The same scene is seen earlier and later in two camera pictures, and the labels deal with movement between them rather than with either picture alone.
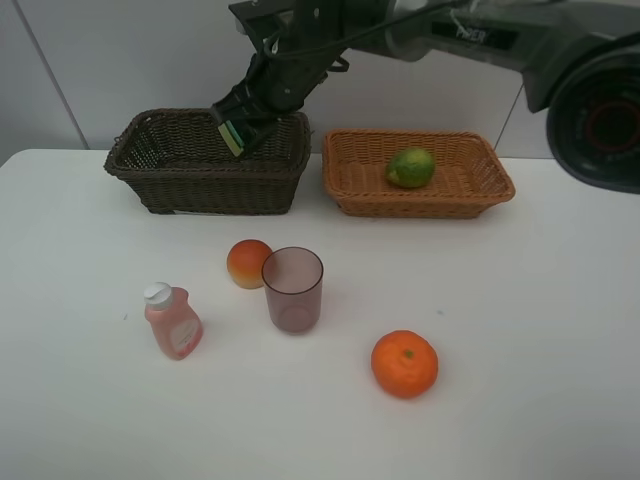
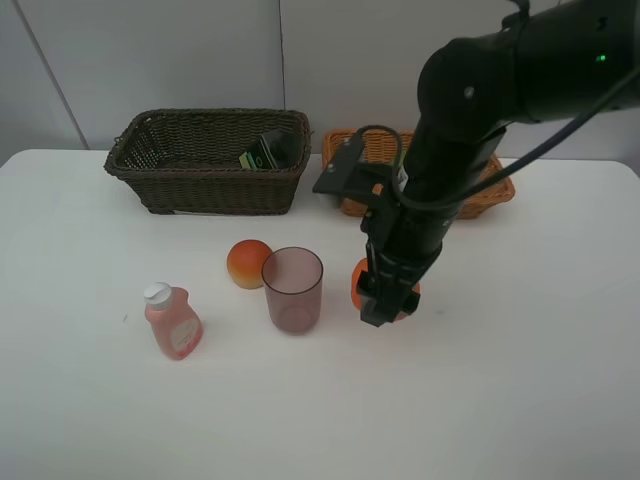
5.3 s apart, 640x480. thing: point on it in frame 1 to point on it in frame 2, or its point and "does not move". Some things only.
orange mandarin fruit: [404, 363] to [360, 267]
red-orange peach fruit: [245, 263] does not move
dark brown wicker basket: [177, 161] does not move
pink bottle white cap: [176, 326] does not move
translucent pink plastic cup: [293, 277] does not move
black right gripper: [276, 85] to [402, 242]
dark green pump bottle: [231, 137] to [277, 149]
